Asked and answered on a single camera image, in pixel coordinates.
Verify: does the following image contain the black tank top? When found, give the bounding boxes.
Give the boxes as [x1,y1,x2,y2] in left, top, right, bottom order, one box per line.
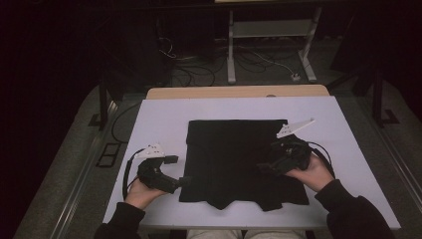
[178,119,311,212]

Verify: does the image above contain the metal floor rail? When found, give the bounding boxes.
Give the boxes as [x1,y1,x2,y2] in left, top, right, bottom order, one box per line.
[377,127,422,213]
[49,101,118,239]

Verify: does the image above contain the person's right hand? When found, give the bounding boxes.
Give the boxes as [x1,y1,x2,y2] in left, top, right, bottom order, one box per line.
[285,153,335,193]

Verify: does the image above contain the hand-held gripper cable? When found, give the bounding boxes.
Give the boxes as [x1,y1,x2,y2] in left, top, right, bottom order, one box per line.
[307,140,336,178]
[121,148,146,201]

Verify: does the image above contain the person's left hand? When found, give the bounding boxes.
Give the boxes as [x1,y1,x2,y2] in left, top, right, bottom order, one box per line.
[123,178,167,211]

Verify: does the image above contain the person's leg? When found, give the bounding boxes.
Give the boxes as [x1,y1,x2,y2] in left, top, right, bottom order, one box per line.
[245,229,307,239]
[186,229,244,239]

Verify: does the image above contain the white metal desk frame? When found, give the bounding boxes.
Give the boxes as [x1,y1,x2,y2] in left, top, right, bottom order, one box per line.
[214,0,323,85]

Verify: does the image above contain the white board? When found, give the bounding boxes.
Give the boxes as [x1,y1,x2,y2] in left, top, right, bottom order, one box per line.
[103,96,402,231]

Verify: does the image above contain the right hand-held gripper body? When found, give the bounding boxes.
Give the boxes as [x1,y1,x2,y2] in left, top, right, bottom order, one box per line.
[269,118,316,175]

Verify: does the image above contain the black floor cables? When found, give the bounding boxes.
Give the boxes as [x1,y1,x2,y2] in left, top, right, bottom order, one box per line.
[171,63,217,88]

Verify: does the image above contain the person's right leg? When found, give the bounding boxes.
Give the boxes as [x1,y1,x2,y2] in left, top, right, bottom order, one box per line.
[245,229,307,239]

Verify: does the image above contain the right hand-held gripper cable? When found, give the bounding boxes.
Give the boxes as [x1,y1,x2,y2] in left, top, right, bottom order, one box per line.
[307,140,336,178]

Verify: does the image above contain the person's left leg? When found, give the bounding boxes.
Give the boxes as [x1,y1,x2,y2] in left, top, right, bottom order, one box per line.
[186,229,244,239]

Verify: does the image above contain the black floor socket box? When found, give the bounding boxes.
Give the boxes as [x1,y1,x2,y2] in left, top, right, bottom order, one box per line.
[96,142,121,168]

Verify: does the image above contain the left hand-held gripper cable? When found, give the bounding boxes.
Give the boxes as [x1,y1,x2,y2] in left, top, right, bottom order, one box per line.
[121,148,146,201]

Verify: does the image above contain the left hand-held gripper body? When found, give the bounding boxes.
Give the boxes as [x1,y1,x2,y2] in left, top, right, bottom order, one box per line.
[133,143,182,194]

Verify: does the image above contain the thin black cable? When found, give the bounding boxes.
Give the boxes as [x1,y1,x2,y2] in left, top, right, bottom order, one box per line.
[110,102,142,145]

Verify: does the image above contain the black metal stand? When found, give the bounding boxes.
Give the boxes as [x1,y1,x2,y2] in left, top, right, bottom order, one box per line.
[88,74,117,131]
[371,66,401,128]

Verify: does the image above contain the white floor cable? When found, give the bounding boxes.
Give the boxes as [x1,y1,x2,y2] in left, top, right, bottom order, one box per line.
[252,49,295,77]

